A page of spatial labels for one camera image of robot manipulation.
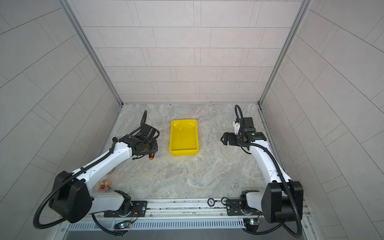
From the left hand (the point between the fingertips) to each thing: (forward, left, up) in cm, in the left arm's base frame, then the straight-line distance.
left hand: (159, 146), depth 84 cm
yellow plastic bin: (+8, -13, -5) cm, 16 cm away
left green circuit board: (-36, +10, -5) cm, 37 cm away
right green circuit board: (-34, -47, -8) cm, 59 cm away
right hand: (+3, -40, +3) cm, 40 cm away
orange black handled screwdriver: (-7, +2, +3) cm, 8 cm away
